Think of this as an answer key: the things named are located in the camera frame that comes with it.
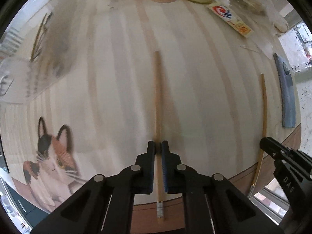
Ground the wooden chopstick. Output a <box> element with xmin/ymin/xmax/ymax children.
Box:
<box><xmin>153</xmin><ymin>51</ymin><xmax>165</xmax><ymax>223</ymax></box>
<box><xmin>247</xmin><ymin>73</ymin><xmax>268</xmax><ymax>200</ymax></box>

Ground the blue smartphone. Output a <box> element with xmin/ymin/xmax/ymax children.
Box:
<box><xmin>273</xmin><ymin>53</ymin><xmax>296</xmax><ymax>128</ymax></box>

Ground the small seasoning packet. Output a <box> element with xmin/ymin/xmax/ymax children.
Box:
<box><xmin>206</xmin><ymin>2</ymin><xmax>254</xmax><ymax>37</ymax></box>

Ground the clear plastic bag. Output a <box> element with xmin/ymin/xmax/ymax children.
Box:
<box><xmin>214</xmin><ymin>0</ymin><xmax>289</xmax><ymax>59</ymax></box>

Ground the clear plastic organizer tray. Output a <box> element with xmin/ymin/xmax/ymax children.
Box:
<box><xmin>1</xmin><ymin>1</ymin><xmax>77</xmax><ymax>105</ymax></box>

